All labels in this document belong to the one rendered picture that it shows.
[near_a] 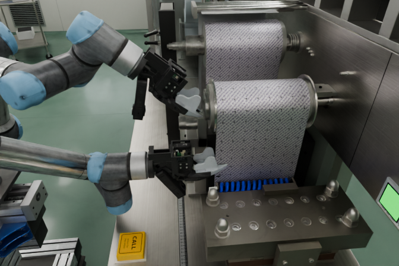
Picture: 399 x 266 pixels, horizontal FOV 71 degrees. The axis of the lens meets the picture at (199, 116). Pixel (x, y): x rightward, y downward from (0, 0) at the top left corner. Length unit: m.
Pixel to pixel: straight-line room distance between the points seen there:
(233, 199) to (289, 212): 0.15
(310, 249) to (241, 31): 0.61
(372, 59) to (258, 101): 0.26
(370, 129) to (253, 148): 0.27
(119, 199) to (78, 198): 1.54
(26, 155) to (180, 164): 0.38
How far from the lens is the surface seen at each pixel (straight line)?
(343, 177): 1.19
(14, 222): 1.38
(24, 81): 0.63
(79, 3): 6.49
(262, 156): 0.80
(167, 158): 0.73
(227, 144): 0.74
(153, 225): 0.91
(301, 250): 0.75
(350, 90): 0.77
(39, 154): 0.82
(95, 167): 0.76
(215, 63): 0.88
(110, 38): 0.64
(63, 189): 2.47
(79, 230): 2.15
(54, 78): 0.66
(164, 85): 0.66
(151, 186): 1.01
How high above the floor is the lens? 1.62
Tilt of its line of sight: 32 degrees down
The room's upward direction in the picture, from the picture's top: straight up
